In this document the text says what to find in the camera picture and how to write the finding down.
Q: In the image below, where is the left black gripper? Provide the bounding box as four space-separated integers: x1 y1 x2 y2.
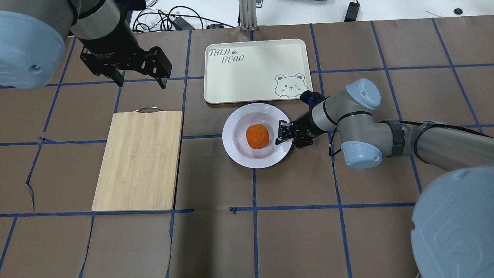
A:
80 37 172 89

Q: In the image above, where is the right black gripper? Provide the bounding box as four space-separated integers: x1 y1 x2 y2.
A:
275 112 321 149

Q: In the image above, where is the orange fruit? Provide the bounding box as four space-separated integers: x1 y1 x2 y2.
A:
245 124 270 149

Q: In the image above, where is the white round plate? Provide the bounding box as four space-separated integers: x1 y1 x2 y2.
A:
222 103 292 169

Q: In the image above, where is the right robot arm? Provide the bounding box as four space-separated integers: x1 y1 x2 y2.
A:
275 75 494 278

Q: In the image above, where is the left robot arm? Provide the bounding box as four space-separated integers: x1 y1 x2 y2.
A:
0 0 172 89

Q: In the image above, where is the cream bear tray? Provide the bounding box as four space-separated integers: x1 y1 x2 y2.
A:
203 39 313 104

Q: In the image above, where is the wooden cutting board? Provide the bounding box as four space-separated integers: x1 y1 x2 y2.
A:
91 111 183 212

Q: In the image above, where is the small black adapter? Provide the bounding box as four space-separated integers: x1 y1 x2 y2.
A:
343 0 360 22

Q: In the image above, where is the aluminium frame post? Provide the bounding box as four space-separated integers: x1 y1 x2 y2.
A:
238 0 258 32

